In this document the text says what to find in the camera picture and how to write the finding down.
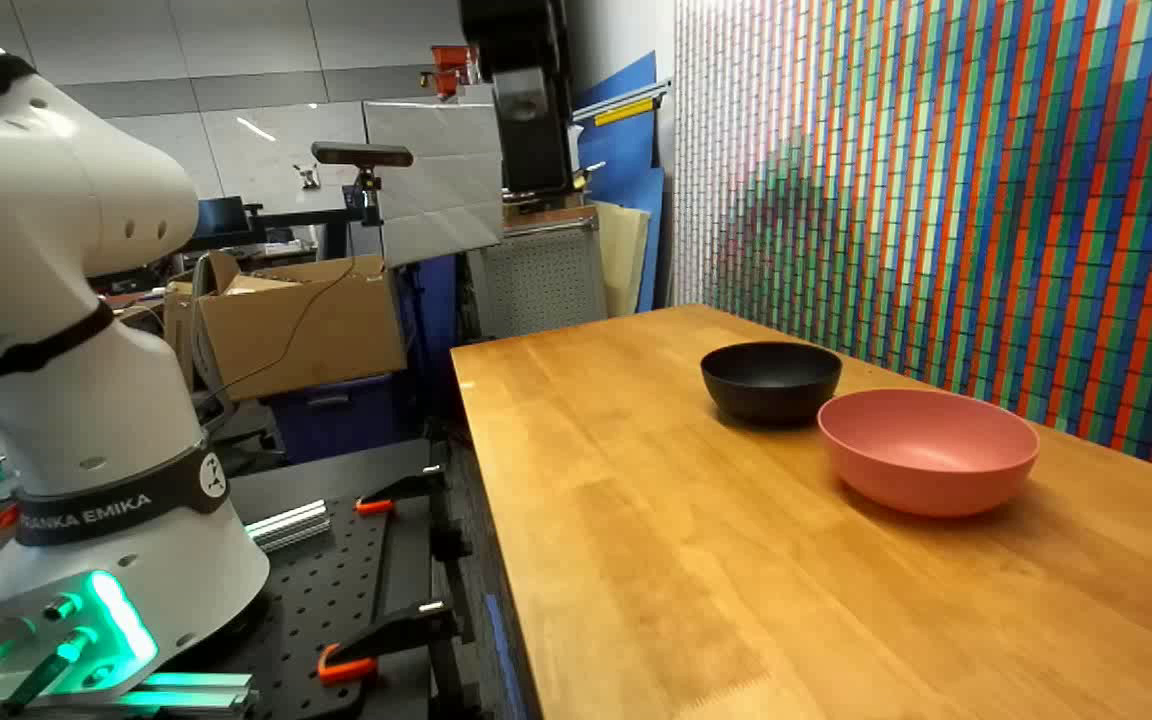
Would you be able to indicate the pink bowl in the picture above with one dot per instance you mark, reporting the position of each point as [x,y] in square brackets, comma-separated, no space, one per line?
[926,454]

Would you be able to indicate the orange black clamp upper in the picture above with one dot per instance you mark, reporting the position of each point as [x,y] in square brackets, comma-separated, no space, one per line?
[387,497]

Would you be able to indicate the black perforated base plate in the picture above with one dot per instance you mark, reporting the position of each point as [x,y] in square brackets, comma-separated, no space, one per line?
[263,666]

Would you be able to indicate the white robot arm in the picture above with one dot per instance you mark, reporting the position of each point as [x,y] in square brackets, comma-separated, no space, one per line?
[126,546]

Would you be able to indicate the white monitor panel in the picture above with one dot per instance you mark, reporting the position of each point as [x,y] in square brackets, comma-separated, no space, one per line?
[450,198]

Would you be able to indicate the orange black clamp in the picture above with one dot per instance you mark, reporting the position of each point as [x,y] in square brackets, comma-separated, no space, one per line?
[356,659]
[387,497]

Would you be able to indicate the cardboard box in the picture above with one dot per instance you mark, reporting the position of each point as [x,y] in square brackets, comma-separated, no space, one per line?
[286,329]

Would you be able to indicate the black bowl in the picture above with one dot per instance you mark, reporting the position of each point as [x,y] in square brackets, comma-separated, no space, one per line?
[768,383]

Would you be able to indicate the blue storage bin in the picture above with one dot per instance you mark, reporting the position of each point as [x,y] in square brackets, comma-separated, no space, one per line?
[337,417]

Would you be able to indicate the blue board leaning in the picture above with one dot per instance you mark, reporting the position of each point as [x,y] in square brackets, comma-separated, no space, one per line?
[621,149]

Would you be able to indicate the aluminium extrusion bar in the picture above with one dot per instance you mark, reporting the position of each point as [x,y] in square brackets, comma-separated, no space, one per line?
[292,525]

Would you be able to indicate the black camera on stand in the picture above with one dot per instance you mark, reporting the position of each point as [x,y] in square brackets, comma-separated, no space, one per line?
[360,198]

